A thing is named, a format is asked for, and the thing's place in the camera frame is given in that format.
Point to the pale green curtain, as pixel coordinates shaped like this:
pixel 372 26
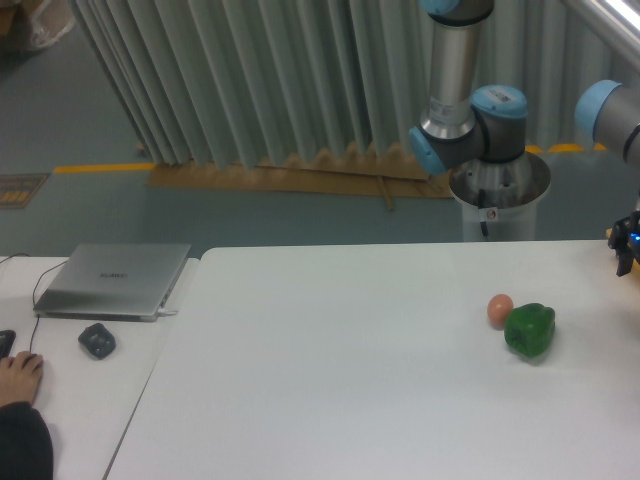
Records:
pixel 241 81

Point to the brown cardboard sheet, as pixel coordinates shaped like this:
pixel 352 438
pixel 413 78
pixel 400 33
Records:
pixel 392 175

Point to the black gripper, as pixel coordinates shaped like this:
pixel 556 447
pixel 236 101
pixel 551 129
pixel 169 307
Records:
pixel 624 237

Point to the brown egg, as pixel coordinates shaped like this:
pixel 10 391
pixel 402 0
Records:
pixel 498 309

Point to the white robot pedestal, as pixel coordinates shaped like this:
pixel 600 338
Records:
pixel 499 201

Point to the dark sleeved forearm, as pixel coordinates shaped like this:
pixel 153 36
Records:
pixel 26 445

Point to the black computer mouse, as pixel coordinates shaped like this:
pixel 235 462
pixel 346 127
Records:
pixel 32 371

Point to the silver closed laptop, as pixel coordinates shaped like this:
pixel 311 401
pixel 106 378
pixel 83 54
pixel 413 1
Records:
pixel 124 281

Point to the black keyboard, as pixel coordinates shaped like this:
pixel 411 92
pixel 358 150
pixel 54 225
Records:
pixel 7 339

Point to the black small controller device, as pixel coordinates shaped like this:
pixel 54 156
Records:
pixel 98 341

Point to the green bell pepper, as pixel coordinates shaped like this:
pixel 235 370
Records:
pixel 529 329

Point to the person's hand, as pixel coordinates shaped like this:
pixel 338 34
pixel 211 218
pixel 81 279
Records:
pixel 12 387

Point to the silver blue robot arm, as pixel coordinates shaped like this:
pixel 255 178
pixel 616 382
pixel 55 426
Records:
pixel 480 135

